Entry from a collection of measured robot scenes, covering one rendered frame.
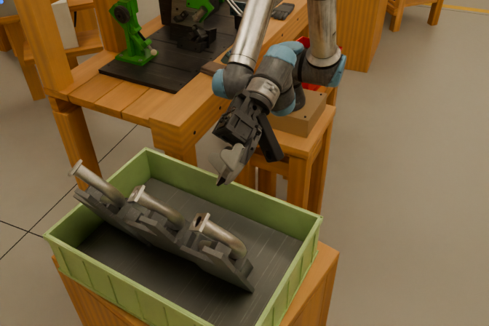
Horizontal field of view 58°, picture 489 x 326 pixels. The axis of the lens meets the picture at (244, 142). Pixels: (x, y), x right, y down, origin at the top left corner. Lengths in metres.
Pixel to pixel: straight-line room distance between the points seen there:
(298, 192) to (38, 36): 1.17
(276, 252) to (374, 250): 1.21
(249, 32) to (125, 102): 0.80
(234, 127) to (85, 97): 1.09
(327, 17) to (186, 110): 0.65
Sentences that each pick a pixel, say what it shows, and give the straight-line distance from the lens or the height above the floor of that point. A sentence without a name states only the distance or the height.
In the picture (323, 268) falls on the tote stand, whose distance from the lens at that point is 1.33.
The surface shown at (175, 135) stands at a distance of 1.68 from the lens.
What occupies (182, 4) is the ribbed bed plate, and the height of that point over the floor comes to 1.07.
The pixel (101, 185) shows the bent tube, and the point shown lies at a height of 1.14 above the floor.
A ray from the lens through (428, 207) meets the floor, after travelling 2.73.
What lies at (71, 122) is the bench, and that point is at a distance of 2.11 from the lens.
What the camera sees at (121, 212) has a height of 1.01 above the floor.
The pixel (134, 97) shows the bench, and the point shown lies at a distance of 1.87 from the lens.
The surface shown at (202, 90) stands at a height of 0.90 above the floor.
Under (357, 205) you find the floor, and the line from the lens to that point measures 2.62.
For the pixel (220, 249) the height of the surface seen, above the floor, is 1.13.
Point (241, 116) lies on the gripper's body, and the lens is 0.95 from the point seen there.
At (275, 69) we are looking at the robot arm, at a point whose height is 1.36.
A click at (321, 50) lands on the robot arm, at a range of 1.47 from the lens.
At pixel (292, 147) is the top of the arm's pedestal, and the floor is 0.85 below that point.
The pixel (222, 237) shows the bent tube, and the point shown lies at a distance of 0.93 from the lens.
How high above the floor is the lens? 1.86
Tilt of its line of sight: 39 degrees down
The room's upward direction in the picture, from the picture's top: 1 degrees counter-clockwise
